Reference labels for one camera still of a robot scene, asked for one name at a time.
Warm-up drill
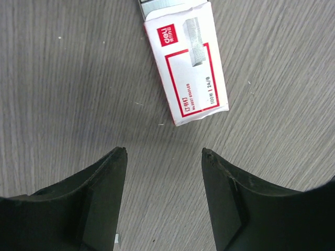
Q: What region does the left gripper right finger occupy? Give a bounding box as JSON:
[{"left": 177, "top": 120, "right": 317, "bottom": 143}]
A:
[{"left": 202, "top": 149, "right": 334, "bottom": 250}]

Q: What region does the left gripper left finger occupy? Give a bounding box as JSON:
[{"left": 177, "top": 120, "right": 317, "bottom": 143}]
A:
[{"left": 1, "top": 147, "right": 128, "bottom": 250}]

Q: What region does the red white staple box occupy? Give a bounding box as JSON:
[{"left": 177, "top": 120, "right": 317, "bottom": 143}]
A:
[{"left": 139, "top": 1, "right": 229, "bottom": 126}]

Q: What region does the small staple strip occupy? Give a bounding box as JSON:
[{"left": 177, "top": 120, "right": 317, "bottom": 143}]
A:
[{"left": 114, "top": 233, "right": 119, "bottom": 244}]

